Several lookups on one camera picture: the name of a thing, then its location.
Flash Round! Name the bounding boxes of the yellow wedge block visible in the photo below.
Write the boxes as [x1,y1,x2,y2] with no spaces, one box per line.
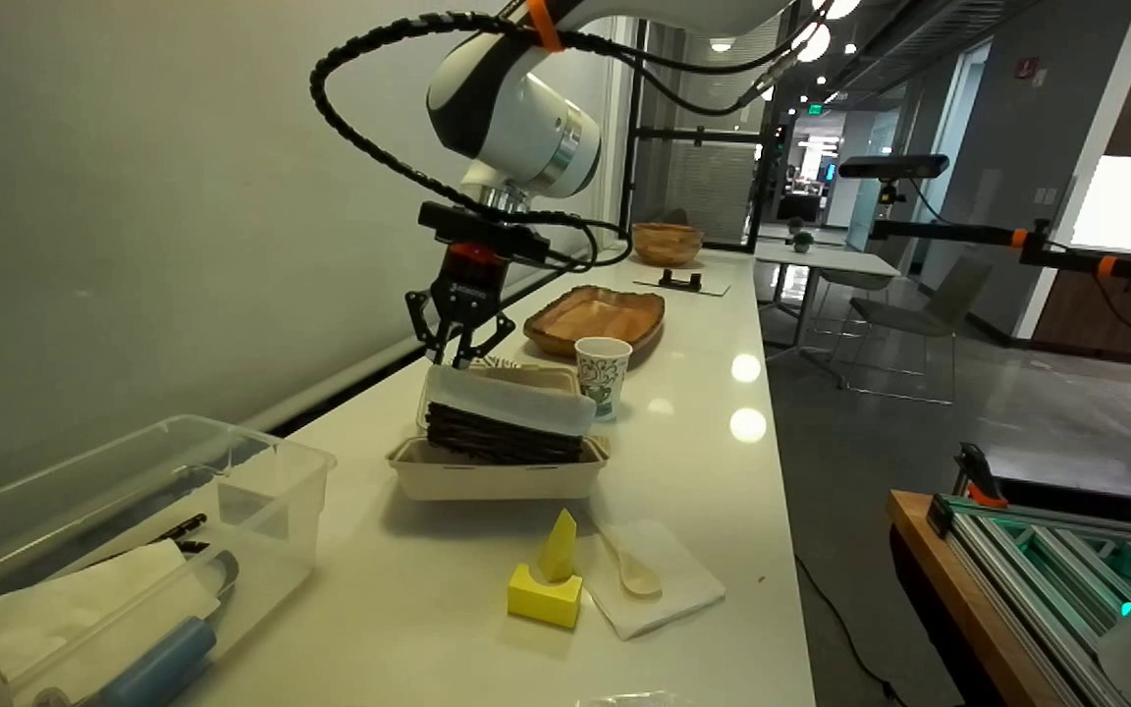
[535,506,586,589]

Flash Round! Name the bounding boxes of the patterned paper cup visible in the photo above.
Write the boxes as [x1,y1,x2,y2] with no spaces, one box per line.
[568,333,636,423]

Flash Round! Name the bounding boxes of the small black stand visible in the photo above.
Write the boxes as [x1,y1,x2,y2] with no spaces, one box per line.
[656,262,707,295]

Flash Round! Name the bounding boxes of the white crumpled tissue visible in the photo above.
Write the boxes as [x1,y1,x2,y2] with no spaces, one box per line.
[0,536,222,699]

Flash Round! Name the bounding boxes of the brown wooden bowl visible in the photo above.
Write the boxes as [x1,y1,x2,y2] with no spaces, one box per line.
[629,216,707,271]

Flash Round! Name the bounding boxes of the white paper napkin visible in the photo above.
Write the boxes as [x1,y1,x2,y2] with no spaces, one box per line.
[573,514,730,646]

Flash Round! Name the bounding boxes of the clear plastic container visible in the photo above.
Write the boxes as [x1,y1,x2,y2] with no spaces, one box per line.
[0,413,343,707]

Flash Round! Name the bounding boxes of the black boom orange joints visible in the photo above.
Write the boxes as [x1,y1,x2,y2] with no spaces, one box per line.
[869,211,1131,286]

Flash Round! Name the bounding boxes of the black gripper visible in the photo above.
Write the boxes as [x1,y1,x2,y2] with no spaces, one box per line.
[400,245,518,373]

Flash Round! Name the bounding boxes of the black floor cable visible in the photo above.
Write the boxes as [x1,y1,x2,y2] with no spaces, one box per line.
[789,546,911,707]

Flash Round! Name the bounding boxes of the blue marker grey cap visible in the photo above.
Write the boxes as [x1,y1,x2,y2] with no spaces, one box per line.
[89,546,245,707]

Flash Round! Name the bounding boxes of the yellow cube block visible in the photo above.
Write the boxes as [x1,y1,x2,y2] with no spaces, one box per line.
[502,558,590,635]

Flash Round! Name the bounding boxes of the cream plastic spoon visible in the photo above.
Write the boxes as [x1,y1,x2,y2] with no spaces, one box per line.
[594,521,669,605]

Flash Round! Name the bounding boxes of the dark wicker bin white lining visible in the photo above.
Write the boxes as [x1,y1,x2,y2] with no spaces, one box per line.
[421,359,601,469]

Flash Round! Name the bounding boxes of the aluminium rail teal parts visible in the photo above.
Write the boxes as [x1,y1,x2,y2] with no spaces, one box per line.
[928,487,1131,707]

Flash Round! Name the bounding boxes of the orange cable clip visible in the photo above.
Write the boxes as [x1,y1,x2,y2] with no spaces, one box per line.
[518,0,568,55]

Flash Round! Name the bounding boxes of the brown wooden tray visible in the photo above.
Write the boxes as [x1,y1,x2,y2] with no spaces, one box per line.
[518,282,670,373]

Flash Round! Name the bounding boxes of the grey background table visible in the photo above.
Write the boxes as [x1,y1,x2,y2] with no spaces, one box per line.
[749,232,906,295]

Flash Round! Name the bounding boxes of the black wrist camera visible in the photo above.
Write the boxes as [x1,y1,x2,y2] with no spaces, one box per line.
[412,198,555,262]

